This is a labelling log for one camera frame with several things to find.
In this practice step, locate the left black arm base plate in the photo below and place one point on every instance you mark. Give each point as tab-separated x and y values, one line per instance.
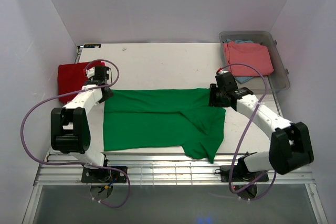
102	176

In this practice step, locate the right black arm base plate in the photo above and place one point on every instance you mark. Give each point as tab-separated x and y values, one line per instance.
223	172

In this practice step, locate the blue label sticker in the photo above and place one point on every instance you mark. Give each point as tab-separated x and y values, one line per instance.
92	46

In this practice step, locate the green t-shirt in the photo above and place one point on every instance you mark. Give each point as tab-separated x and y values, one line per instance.
164	118

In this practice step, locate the aluminium rail frame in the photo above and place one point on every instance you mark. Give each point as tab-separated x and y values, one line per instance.
156	169

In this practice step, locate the clear plastic bin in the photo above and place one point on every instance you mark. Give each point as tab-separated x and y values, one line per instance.
278	80

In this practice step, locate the pink folded t-shirt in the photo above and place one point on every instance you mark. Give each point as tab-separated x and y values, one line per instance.
254	55

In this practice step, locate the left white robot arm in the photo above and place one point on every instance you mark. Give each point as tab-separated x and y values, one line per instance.
70	132

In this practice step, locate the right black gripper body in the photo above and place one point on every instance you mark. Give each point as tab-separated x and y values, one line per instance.
216	96

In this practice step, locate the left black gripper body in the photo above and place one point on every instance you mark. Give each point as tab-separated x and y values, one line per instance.
107	95

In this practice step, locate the folded red t-shirt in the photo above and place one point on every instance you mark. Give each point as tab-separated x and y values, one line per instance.
72	77

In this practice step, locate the light blue folded t-shirt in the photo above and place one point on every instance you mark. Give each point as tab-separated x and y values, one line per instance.
243	79

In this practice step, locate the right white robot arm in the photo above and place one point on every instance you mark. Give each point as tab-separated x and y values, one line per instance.
290	143

